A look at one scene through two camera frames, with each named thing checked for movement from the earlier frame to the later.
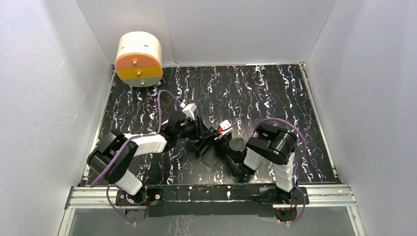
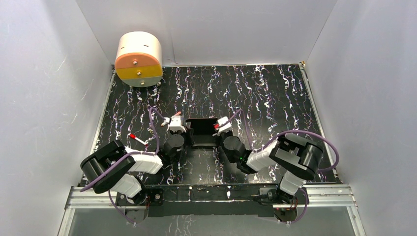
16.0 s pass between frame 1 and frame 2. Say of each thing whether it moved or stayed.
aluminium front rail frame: stayed
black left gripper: moved
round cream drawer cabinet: stayed
